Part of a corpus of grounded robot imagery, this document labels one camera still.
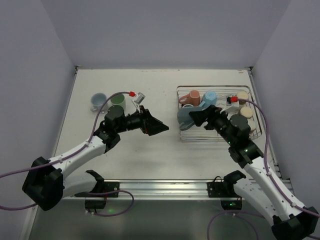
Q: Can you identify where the aluminium front rail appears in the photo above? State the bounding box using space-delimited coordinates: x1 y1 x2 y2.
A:
59 178 293 201

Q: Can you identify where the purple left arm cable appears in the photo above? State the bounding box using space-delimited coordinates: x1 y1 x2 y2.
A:
0 90 137 210

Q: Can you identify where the sage green cup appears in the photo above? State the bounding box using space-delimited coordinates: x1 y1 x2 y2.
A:
110 93 126 111

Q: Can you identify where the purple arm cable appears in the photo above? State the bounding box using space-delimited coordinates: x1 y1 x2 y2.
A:
0 90 137 210
206 95 320 240

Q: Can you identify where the cream cup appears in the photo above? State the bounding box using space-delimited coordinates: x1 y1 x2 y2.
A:
238 106 253 119
247 119 257 134
236 91 249 100

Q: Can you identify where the dark blue mug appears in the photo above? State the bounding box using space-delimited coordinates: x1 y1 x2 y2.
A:
181 104 194 108

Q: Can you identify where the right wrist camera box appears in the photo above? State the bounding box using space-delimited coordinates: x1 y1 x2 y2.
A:
220 95 240 114

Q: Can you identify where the cream cup middle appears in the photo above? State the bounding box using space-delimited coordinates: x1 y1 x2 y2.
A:
238 106 253 119

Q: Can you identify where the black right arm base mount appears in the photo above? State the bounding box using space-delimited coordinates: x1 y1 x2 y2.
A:
206 170 246 211

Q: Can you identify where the cream cup far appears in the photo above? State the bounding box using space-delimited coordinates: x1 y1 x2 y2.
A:
236 91 249 100

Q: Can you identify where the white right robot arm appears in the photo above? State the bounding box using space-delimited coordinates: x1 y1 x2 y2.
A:
189 105 320 240

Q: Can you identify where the pink mug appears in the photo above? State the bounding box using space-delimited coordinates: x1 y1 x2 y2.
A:
178 90 201 106

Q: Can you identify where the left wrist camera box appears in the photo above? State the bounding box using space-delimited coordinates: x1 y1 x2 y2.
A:
131 92 146 112

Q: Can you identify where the metal wire dish rack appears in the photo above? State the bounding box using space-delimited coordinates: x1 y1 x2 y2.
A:
176 85 263 143

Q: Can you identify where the cream cup near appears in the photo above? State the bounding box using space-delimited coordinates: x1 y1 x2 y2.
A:
247 119 257 134

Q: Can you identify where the teal grey mug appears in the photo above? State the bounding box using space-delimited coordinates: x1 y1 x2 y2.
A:
177 106 204 131

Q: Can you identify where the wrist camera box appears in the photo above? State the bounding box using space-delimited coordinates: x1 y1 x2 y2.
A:
220 95 240 114
131 92 146 112

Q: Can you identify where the light blue mug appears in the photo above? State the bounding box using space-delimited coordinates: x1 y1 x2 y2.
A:
199 91 218 108

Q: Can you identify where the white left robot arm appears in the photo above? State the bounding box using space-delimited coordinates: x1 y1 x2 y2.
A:
22 105 169 211

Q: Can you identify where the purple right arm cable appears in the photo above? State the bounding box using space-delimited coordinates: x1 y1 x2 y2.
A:
206 95 320 240

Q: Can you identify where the pale blue footed cup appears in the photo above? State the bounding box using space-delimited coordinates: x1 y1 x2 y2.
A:
90 92 108 112

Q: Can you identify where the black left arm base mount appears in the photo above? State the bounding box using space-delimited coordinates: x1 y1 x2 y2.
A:
74 170 120 214

